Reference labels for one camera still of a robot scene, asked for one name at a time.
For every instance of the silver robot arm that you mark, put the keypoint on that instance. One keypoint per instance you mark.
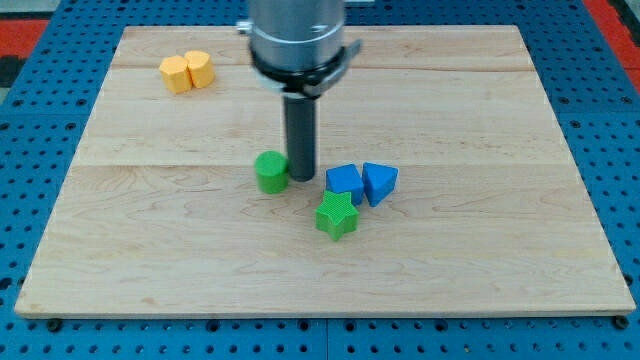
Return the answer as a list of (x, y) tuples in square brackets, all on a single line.
[(297, 46)]

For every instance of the green star block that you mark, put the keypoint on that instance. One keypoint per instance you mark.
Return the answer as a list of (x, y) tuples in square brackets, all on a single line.
[(336, 215)]

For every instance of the blue cube block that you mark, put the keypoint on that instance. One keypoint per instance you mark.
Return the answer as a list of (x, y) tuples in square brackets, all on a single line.
[(346, 178)]

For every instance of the green cylinder block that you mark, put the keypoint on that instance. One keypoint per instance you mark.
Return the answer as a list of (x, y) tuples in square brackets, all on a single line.
[(271, 169)]

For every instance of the blue triangle block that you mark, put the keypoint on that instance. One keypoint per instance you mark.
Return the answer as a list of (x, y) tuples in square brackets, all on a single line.
[(379, 182)]

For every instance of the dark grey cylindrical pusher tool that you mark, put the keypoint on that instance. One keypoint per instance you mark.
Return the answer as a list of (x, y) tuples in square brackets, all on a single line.
[(300, 132)]

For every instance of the light wooden board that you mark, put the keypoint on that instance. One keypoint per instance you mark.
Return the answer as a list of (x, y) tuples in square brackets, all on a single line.
[(160, 215)]

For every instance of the yellow heptagon block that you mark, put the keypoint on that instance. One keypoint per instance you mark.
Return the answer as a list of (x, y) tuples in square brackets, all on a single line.
[(200, 67)]

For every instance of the yellow hexagon block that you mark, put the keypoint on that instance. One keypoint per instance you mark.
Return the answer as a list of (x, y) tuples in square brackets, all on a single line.
[(175, 74)]

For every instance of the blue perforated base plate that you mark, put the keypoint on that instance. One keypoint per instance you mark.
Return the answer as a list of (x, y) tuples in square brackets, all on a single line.
[(49, 103)]

